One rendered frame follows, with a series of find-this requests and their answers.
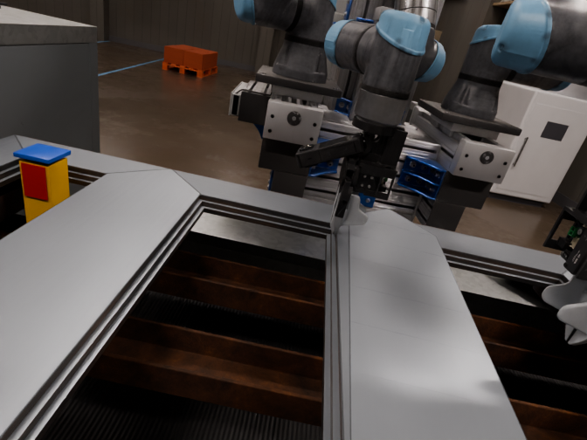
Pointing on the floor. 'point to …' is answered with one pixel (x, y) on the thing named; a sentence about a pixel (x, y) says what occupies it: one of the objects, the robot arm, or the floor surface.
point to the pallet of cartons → (195, 60)
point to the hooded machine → (539, 140)
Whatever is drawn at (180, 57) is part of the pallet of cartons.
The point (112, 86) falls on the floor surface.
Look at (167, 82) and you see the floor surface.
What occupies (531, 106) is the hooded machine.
